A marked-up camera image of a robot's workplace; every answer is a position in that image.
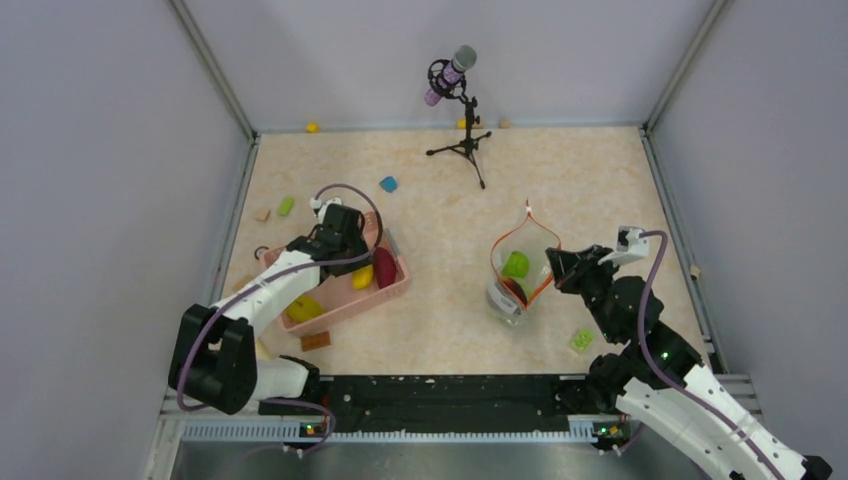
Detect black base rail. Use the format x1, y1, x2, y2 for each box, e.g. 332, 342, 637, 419
258, 374, 637, 435

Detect microphone on tripod stand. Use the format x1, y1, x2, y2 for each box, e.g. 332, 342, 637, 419
423, 44, 494, 191

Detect blue block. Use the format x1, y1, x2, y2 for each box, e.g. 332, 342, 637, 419
378, 176, 398, 193

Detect light green lime toy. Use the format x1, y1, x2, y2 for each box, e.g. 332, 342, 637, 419
501, 250, 530, 279

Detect pink plastic basket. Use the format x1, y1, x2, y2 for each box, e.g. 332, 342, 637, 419
275, 227, 410, 337

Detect green lego brick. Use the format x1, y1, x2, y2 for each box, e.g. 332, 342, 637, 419
569, 328, 594, 354

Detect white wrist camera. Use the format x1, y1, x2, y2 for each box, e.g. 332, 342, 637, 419
309, 197, 344, 224
598, 226, 650, 267

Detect dark red sweet potato toy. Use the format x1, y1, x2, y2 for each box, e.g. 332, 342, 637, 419
373, 247, 397, 289

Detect yellow mango toy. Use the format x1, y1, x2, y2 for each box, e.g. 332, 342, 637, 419
351, 265, 374, 291

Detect clear zip top bag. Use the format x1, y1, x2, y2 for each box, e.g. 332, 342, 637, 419
485, 200, 562, 326

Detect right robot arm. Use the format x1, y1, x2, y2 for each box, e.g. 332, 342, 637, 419
545, 245, 834, 479

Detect wooden rectangular block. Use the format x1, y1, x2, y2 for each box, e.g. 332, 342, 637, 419
231, 275, 252, 293

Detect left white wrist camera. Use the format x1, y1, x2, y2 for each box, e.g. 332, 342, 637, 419
309, 197, 344, 224

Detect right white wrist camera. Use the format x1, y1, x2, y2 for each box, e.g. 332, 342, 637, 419
598, 226, 650, 267

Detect brown bear chocolate toy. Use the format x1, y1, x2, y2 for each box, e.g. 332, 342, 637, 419
501, 277, 528, 307

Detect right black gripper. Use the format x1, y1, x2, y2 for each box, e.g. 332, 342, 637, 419
546, 243, 622, 343

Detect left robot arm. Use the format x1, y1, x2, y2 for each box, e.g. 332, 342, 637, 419
168, 203, 372, 414

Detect green cabbage toy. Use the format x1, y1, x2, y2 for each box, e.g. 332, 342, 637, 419
505, 277, 533, 304

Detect green block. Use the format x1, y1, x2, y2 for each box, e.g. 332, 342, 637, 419
276, 196, 295, 217

